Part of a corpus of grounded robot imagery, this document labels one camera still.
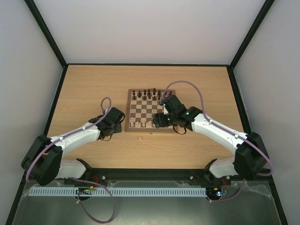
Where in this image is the light blue slotted cable duct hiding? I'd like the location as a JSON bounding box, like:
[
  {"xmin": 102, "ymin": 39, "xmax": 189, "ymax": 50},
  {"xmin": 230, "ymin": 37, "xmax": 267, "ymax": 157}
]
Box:
[{"xmin": 28, "ymin": 187, "xmax": 207, "ymax": 197}]

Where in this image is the black enclosure frame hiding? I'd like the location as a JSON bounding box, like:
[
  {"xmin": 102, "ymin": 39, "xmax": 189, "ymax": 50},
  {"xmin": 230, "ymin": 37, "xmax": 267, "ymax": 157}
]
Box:
[{"xmin": 4, "ymin": 0, "xmax": 289, "ymax": 225}]

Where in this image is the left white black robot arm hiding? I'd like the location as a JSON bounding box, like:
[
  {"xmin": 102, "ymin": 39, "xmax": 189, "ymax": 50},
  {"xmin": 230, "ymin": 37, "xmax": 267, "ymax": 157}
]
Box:
[{"xmin": 21, "ymin": 107, "xmax": 125, "ymax": 186}]

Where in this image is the wooden chess board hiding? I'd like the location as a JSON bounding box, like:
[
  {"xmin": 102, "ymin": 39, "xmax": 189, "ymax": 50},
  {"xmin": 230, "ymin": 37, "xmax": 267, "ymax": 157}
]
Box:
[{"xmin": 125, "ymin": 88, "xmax": 178, "ymax": 134}]

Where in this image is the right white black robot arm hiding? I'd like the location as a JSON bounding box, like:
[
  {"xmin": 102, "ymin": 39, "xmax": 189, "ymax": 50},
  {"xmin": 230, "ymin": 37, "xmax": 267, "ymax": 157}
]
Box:
[{"xmin": 152, "ymin": 95, "xmax": 268, "ymax": 184}]

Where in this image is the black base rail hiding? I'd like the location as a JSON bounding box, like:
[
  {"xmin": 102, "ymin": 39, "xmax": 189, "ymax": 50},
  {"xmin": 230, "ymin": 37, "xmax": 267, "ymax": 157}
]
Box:
[{"xmin": 91, "ymin": 168, "xmax": 212, "ymax": 181}]

